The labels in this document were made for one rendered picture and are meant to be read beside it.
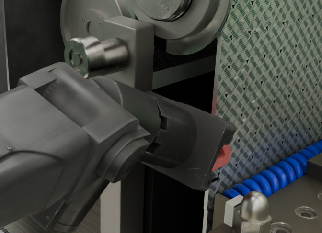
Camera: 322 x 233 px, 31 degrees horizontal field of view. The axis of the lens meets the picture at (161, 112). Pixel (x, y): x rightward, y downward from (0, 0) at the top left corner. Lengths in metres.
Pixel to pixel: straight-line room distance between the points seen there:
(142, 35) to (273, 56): 0.15
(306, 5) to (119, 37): 0.21
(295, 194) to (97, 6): 0.30
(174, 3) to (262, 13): 0.10
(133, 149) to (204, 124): 0.15
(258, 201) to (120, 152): 0.20
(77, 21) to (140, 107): 0.27
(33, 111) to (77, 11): 0.36
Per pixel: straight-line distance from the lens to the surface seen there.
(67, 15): 0.71
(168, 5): 0.55
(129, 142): 0.38
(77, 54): 0.55
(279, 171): 0.66
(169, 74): 1.07
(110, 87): 0.44
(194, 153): 0.51
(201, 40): 0.55
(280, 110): 0.67
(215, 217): 0.62
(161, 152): 0.48
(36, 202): 0.35
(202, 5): 0.53
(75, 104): 0.37
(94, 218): 0.81
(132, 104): 0.44
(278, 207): 0.61
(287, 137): 0.70
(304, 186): 0.66
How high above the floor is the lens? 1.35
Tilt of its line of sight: 23 degrees down
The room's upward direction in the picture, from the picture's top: 2 degrees clockwise
